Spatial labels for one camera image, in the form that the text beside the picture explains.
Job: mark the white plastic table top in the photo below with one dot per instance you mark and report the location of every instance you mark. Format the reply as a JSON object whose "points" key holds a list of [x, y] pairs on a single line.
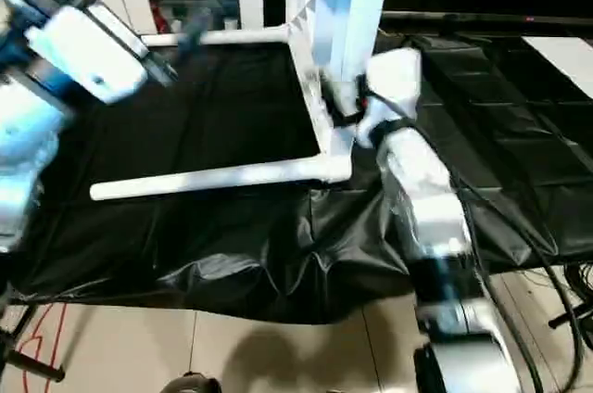
{"points": [[319, 133]]}

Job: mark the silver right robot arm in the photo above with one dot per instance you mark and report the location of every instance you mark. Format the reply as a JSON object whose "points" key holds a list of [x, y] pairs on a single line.
{"points": [[431, 189]]}

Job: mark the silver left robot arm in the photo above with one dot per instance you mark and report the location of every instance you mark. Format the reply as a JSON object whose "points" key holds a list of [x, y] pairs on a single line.
{"points": [[23, 133]]}

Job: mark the black plastic mat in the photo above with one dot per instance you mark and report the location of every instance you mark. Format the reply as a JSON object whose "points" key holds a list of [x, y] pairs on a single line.
{"points": [[185, 110]]}

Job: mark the long grey metal bar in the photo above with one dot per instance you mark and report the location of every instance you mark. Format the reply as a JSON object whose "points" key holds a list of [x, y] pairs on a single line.
{"points": [[463, 18]]}

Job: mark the white flat board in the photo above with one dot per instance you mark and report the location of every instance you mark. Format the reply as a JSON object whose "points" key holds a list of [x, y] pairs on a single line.
{"points": [[560, 59]]}

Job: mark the black rod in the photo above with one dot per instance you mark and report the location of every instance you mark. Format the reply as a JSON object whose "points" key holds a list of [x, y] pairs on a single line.
{"points": [[37, 365]]}

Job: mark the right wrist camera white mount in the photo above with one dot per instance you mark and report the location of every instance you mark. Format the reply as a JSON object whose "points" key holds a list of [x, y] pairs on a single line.
{"points": [[398, 73]]}

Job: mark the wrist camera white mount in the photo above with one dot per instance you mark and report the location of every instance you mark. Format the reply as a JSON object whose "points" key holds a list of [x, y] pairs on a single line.
{"points": [[398, 73], [92, 54]]}

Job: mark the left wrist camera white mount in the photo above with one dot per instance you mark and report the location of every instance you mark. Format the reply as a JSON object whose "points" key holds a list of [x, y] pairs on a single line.
{"points": [[92, 54]]}

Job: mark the black metal stand frame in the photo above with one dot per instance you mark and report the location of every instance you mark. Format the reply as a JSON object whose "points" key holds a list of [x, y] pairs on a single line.
{"points": [[570, 316]]}

